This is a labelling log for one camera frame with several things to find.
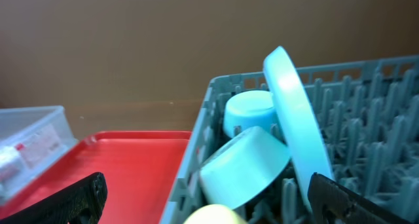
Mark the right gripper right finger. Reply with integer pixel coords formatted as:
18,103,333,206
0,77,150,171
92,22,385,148
308,173,411,224

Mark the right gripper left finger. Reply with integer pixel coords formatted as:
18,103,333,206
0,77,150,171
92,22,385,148
1,172,107,224

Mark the red candy wrapper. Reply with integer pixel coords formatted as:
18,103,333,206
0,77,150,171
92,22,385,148
14,143,26,153

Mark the light blue plate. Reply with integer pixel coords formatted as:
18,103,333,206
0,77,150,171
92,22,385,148
263,46,334,212

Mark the green bowl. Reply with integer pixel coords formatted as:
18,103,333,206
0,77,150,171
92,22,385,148
199,126,291,209

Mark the yellow plastic cup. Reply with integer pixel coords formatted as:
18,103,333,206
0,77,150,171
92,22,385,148
183,204,247,224

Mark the light blue bowl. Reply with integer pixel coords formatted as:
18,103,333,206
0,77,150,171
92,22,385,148
223,90,283,140

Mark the grey dishwasher rack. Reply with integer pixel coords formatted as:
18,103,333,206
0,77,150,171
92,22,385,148
160,56,418,223

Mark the red plastic tray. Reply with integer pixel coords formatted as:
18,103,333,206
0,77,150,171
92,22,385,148
1,131,191,223

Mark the clear plastic bin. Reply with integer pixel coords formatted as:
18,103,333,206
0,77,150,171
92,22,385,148
1,105,78,206

